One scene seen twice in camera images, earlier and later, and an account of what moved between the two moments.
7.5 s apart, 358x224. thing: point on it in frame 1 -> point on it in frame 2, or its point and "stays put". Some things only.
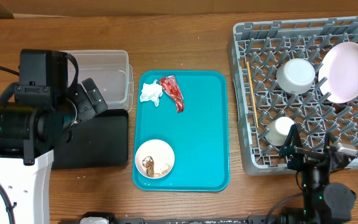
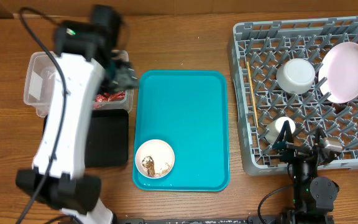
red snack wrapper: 170,86 -> 112,96
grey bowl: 295,76 stays put
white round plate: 344,72 stays put
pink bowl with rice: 154,158 stays put
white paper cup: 276,133 stays put
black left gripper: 87,108 -> 129,78
